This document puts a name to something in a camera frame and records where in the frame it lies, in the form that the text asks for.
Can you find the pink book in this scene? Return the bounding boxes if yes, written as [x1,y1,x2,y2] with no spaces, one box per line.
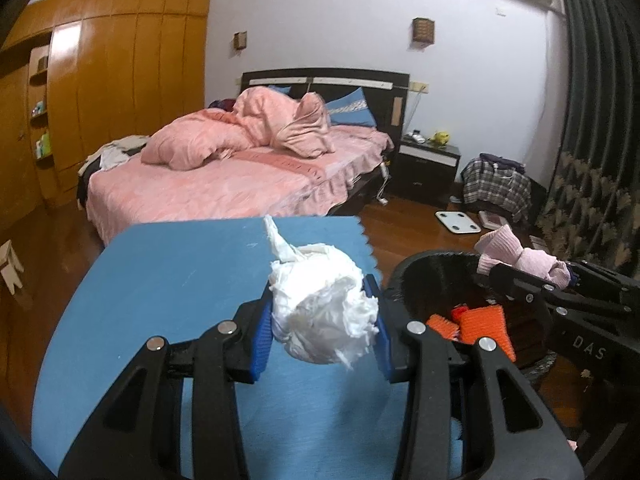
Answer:
[478,210,511,231]

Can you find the pink quilt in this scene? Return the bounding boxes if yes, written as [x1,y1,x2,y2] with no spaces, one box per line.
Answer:
[140,86,336,171]

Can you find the bed with pink sheet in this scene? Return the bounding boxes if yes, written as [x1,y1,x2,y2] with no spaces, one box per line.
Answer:
[77,67,412,248]

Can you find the large white bag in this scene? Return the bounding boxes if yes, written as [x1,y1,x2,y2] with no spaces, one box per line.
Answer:
[262,215,380,373]

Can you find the wooden wardrobe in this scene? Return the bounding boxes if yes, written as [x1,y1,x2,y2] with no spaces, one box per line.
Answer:
[0,0,212,216]

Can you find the pile of clothes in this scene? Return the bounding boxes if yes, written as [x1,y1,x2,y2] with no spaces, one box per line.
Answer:
[77,135,152,176]

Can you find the black white nightstand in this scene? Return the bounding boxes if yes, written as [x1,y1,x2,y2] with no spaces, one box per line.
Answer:
[395,136,462,206]

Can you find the blue table cloth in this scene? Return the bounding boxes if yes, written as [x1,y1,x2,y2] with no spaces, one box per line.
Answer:
[30,215,466,480]

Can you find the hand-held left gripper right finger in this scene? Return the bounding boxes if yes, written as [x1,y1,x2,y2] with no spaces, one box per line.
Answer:
[362,274,586,480]

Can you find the large blue pillow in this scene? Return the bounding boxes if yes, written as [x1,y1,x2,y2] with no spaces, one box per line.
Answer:
[325,87,377,128]

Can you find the dark patterned curtain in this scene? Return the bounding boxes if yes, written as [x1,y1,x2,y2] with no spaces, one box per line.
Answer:
[530,0,640,281]

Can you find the white bathroom scale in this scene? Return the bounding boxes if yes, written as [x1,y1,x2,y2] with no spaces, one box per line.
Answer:
[435,210,482,236]

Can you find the black trash bin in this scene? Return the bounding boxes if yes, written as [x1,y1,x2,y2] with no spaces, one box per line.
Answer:
[387,249,568,386]

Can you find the large brown wall lamp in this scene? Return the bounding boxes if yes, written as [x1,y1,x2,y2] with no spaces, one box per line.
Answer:
[412,17,436,47]

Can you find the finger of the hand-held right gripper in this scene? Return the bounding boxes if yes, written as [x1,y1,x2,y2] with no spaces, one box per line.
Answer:
[487,262,568,317]
[567,260,640,307]

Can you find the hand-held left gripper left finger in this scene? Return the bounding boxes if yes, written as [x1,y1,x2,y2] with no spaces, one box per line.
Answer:
[59,282,275,480]

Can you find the orange foam net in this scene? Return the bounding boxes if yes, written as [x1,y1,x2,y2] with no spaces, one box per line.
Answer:
[457,305,517,362]
[426,314,461,343]

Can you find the pink sock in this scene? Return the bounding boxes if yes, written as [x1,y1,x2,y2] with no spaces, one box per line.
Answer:
[474,225,573,288]

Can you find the white wooden stool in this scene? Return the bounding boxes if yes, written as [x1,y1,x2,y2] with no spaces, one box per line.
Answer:
[0,240,25,293]

